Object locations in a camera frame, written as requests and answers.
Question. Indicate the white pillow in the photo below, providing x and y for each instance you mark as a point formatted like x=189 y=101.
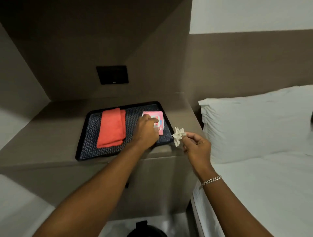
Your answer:
x=254 y=124

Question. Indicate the brown bedside cabinet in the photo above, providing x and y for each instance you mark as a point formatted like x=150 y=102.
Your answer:
x=102 y=175

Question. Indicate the folded orange towel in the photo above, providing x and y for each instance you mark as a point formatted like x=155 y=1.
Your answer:
x=111 y=128

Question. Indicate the black trash bin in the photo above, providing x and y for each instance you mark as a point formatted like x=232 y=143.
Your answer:
x=144 y=230

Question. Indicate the black wall switch panel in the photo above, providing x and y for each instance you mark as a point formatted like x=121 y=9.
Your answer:
x=112 y=74

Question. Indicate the person's right thumb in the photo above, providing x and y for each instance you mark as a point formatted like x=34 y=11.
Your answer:
x=189 y=137

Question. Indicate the white tissue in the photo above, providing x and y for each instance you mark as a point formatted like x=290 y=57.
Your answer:
x=178 y=135

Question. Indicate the person's right forearm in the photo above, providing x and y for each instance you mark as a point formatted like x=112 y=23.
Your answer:
x=232 y=207

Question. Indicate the pink wet wipes packet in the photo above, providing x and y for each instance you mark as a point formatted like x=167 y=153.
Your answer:
x=156 y=120

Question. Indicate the black patterned tray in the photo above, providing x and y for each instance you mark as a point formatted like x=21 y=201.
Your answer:
x=102 y=144

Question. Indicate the person's right hand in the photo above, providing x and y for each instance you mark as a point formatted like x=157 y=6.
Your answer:
x=199 y=149

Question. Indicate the person's left forearm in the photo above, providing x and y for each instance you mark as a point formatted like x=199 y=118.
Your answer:
x=97 y=190

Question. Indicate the person's left fingers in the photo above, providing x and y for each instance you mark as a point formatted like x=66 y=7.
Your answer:
x=154 y=123

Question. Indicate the person's left hand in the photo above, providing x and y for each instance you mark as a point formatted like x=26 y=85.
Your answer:
x=144 y=129

